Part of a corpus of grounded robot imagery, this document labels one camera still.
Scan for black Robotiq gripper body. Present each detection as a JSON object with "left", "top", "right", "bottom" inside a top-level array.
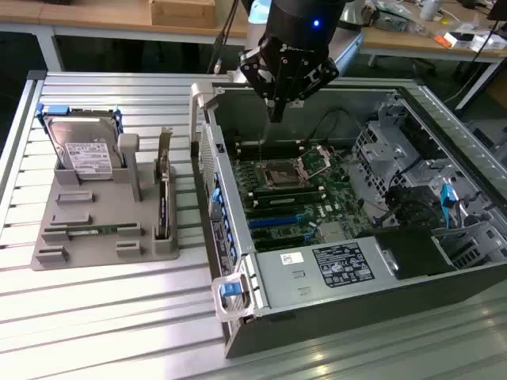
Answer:
[{"left": 259, "top": 0, "right": 349, "bottom": 108}]

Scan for black graphics card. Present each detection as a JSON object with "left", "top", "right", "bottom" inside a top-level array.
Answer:
[{"left": 153, "top": 126, "right": 175, "bottom": 241}]

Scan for grey metal plate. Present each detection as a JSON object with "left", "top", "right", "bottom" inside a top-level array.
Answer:
[{"left": 330, "top": 31, "right": 364, "bottom": 78}]

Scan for black RAM slot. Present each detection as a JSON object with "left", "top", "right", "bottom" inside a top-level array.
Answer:
[
  {"left": 234, "top": 140, "right": 305, "bottom": 152},
  {"left": 234, "top": 149, "right": 304, "bottom": 162}
]

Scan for metal socket cover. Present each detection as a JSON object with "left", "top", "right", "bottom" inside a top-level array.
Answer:
[{"left": 296, "top": 145, "right": 332, "bottom": 176}]

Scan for brown cardboard box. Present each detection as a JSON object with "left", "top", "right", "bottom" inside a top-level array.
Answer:
[{"left": 149, "top": 0, "right": 217, "bottom": 29}]

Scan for pile of electronic parts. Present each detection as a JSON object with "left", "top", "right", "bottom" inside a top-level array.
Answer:
[{"left": 374, "top": 0, "right": 428, "bottom": 35}]

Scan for metal disk bay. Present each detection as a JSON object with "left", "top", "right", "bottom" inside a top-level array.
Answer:
[{"left": 351, "top": 118, "right": 421, "bottom": 200}]

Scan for cluttered wooden desk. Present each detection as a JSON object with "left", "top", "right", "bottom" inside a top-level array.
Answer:
[{"left": 358, "top": 0, "right": 507, "bottom": 110}]

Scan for CPU socket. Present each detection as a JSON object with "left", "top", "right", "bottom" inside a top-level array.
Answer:
[{"left": 262, "top": 159, "right": 308, "bottom": 188}]

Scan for black RAM stick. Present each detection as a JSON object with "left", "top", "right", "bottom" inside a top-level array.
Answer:
[{"left": 252, "top": 188, "right": 327, "bottom": 207}]

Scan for white bottle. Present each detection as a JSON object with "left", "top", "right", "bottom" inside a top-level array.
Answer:
[{"left": 419, "top": 0, "right": 443, "bottom": 21}]

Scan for green motherboard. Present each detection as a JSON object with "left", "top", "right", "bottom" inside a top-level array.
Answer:
[{"left": 229, "top": 152, "right": 374, "bottom": 254}]

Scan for blue card retainer clips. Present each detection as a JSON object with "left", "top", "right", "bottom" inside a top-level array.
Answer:
[{"left": 209, "top": 173, "right": 241, "bottom": 266}]

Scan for orange and white box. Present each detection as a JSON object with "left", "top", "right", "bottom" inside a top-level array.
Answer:
[{"left": 433, "top": 30, "right": 475, "bottom": 51}]

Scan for blue expansion slot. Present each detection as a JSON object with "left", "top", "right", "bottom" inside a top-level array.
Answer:
[{"left": 248, "top": 215, "right": 303, "bottom": 230}]

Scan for silver chipset heatsink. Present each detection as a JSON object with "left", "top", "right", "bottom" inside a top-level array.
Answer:
[{"left": 316, "top": 224, "right": 350, "bottom": 244}]

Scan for black fan housing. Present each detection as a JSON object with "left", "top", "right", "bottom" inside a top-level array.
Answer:
[{"left": 386, "top": 184, "right": 441, "bottom": 230}]

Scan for wooden desk with white legs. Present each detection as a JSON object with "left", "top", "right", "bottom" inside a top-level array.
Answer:
[{"left": 0, "top": 0, "right": 254, "bottom": 72}]

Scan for black expansion slot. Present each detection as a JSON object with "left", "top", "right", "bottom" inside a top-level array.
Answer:
[{"left": 255, "top": 237, "right": 314, "bottom": 253}]

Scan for grey device beside table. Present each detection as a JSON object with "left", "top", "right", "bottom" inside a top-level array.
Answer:
[{"left": 463, "top": 118, "right": 507, "bottom": 160}]

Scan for hard disk with blue carrier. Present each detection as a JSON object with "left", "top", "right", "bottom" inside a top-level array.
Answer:
[{"left": 36, "top": 103, "right": 124, "bottom": 181}]

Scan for black monitor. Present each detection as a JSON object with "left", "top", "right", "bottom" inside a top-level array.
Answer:
[{"left": 486, "top": 0, "right": 507, "bottom": 21}]

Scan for black plastic shroud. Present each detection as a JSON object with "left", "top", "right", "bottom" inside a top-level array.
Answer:
[{"left": 366, "top": 227, "right": 457, "bottom": 280}]

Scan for grey plastic parts rack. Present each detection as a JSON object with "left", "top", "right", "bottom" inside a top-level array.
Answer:
[{"left": 30, "top": 132, "right": 181, "bottom": 272}]

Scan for grey power supply unit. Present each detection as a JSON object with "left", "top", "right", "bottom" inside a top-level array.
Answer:
[{"left": 253, "top": 236, "right": 398, "bottom": 314}]

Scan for green RAM stick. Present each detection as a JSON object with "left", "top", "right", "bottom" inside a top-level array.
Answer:
[{"left": 44, "top": 222, "right": 139, "bottom": 236}]

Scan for open grey PC case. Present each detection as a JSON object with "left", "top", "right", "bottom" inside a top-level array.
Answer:
[{"left": 189, "top": 81, "right": 507, "bottom": 359}]

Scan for black looped wire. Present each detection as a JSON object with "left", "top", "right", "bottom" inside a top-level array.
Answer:
[{"left": 316, "top": 108, "right": 364, "bottom": 144}]

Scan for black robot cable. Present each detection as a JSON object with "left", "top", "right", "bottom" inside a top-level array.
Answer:
[{"left": 205, "top": 0, "right": 242, "bottom": 75}]

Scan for grey case handle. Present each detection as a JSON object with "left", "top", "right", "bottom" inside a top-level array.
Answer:
[{"left": 189, "top": 82, "right": 225, "bottom": 143}]

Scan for blue flat wire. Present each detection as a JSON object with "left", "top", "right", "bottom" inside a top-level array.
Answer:
[{"left": 439, "top": 183, "right": 459, "bottom": 230}]

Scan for clear case handle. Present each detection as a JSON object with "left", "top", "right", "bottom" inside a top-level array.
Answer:
[{"left": 212, "top": 272, "right": 254, "bottom": 322}]

